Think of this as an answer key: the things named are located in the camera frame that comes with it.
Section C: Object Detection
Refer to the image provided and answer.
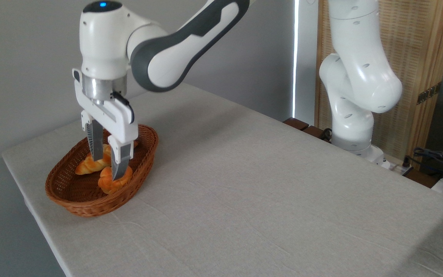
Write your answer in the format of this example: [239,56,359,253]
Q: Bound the long braided bread loaf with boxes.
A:
[75,142,139,175]

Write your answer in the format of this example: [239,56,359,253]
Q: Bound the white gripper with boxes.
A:
[72,68,139,181]

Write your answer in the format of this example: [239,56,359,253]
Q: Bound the dark metal screen hinge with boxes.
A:
[416,81,442,105]

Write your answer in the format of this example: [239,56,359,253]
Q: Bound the round orange bread bun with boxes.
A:
[98,165,133,195]

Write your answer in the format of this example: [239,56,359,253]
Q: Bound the beige linen tablecloth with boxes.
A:
[2,83,443,277]

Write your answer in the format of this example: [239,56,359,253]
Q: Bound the black tangled cables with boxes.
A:
[403,147,443,182]

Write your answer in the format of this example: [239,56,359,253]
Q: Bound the bamboo folding screen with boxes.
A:
[315,0,443,170]

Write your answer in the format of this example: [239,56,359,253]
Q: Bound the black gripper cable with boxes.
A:
[110,91,135,125]

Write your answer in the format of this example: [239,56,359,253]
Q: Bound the brown woven wicker basket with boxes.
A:
[45,124,159,218]

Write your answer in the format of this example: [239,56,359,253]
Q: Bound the dark brown wooden block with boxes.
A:
[283,117,334,144]

